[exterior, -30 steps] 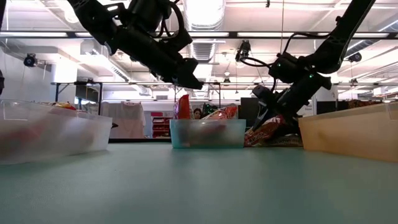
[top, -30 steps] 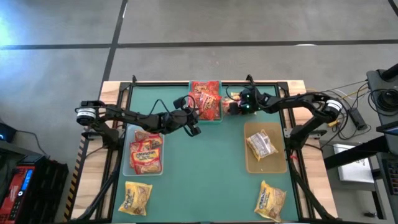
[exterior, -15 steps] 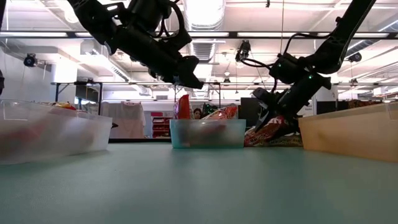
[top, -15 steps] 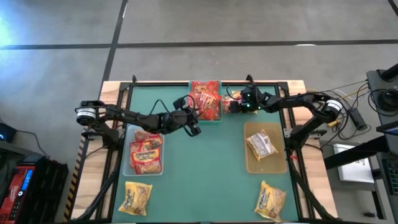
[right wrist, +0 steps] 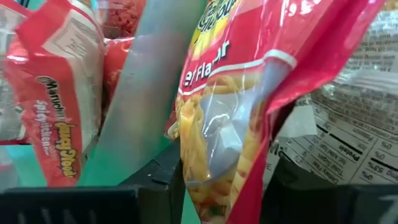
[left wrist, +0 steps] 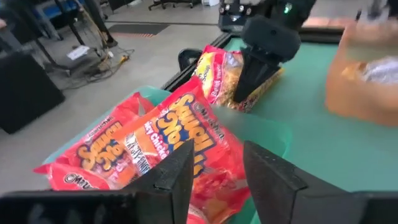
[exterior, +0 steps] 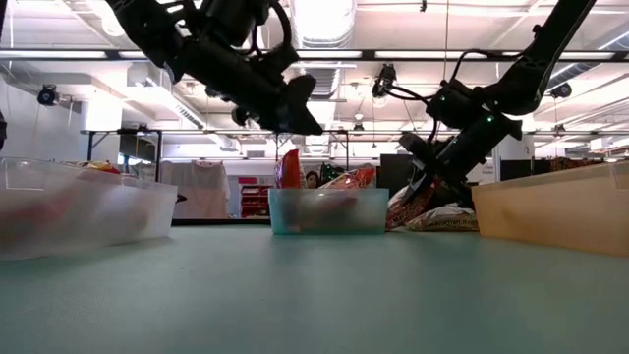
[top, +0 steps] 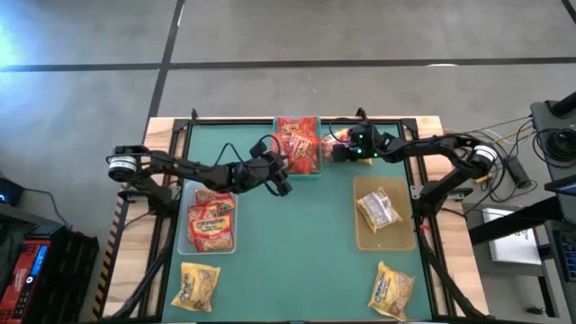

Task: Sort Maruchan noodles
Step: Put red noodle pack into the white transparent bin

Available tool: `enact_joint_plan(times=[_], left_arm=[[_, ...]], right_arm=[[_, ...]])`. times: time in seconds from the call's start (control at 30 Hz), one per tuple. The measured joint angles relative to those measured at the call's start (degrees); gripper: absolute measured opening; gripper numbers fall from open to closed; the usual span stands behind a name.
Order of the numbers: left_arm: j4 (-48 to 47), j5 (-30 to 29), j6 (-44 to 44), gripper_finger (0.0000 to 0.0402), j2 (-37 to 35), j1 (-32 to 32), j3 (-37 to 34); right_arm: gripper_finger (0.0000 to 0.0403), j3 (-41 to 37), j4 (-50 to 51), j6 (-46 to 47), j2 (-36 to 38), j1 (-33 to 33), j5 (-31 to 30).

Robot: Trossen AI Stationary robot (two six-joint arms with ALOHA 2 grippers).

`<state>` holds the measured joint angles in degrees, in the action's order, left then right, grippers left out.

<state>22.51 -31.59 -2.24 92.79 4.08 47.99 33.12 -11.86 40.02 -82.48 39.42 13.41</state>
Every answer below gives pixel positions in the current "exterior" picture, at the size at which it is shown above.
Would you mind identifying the wide black monitor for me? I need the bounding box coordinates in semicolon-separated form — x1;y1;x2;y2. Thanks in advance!
499;157;551;182

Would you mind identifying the teal plastic bin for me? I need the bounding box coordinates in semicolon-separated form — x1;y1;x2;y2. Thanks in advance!
267;187;390;236

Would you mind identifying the red spicy noodle pack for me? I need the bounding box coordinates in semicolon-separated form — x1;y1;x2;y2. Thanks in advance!
274;148;305;191
321;166;377;191
294;196;365;232

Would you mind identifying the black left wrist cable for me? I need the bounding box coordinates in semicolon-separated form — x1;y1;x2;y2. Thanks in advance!
254;0;295;56

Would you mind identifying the clear plastic bin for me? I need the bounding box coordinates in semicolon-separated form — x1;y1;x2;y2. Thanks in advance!
0;156;179;261

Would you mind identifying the amber plastic bin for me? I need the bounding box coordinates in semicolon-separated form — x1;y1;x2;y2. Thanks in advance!
471;160;629;259

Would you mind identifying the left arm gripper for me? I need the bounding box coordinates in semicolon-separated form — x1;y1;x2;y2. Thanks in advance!
169;36;324;137

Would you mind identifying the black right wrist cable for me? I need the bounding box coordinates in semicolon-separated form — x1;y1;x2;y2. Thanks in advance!
387;48;537;107

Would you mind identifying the black overhead rig camera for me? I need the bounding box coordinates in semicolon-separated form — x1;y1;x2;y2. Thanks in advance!
372;63;398;99

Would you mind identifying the red yellow beef ramen pack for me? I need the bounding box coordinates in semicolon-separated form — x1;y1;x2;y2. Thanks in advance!
78;159;123;174
0;191;148;247
385;179;443;231

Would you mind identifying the black frame table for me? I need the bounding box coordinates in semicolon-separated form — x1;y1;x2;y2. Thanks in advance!
81;128;163;183

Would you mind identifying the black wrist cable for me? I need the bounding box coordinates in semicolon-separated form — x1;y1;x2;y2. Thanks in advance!
254;0;295;56
387;48;537;107

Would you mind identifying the white cloth cover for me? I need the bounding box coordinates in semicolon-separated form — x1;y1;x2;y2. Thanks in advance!
159;159;232;220

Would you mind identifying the red shelf unit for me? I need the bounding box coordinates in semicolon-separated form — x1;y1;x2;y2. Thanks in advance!
239;176;270;219

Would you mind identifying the yellow chicken ramen pack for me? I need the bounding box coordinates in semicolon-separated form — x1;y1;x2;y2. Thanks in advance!
405;204;481;233

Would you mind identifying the black overhead frame rail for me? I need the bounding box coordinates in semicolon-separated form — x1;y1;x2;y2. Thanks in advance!
0;47;629;63

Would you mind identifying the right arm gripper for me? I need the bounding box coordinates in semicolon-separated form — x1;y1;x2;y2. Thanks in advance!
398;79;524;208

